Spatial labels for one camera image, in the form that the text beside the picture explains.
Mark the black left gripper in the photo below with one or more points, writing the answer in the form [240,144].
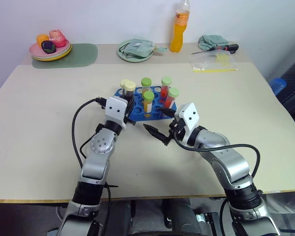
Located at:
[129,116]

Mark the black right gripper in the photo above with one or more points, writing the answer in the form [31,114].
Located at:
[177,129]

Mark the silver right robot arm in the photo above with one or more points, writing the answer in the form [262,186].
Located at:
[232,164]

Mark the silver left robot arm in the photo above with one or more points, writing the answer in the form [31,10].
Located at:
[98,143]

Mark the blue test tube rack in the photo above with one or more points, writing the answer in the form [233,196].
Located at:
[137,108]

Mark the green-capped yellow test tube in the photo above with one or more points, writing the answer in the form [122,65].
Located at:
[148,103]

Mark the green-capped clear test tube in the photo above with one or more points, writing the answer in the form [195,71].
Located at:
[146,83]

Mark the green-capped red test tube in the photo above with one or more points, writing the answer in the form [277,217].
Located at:
[166,86]
[171,97]

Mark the mint green plate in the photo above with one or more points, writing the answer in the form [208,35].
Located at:
[127,58]

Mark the teal fabric pouch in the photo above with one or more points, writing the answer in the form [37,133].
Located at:
[138,48]

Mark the green table mat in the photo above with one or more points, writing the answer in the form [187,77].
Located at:
[83,55]

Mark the clear plastic zip bag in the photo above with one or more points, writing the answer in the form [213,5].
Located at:
[206,62]

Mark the orange soda bottle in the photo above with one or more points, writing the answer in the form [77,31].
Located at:
[178,37]

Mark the yellow plate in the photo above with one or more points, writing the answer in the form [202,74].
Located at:
[61,57]

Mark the stack of coloured plates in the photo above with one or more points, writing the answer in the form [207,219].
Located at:
[64,53]

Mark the teal crumpled cloth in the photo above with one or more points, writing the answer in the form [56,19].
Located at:
[211,41]

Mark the red black screwdriver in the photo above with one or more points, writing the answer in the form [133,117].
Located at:
[223,47]

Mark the dark purple toy fruit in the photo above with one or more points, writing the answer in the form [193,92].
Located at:
[48,46]

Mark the pink plate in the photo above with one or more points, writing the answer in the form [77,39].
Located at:
[37,50]

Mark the orange toy fruit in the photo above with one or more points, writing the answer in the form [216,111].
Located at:
[42,38]

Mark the blue ridged plastic object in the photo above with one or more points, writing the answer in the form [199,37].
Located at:
[278,86]

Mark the black woven chair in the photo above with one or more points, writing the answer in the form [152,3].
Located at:
[293,86]

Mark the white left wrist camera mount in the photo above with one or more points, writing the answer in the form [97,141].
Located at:
[115,108]

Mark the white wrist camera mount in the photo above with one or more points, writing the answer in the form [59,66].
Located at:
[115,108]
[190,115]

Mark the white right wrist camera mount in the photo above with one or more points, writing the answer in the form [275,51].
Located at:
[190,115]

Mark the silver metal bracket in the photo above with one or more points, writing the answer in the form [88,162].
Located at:
[201,218]

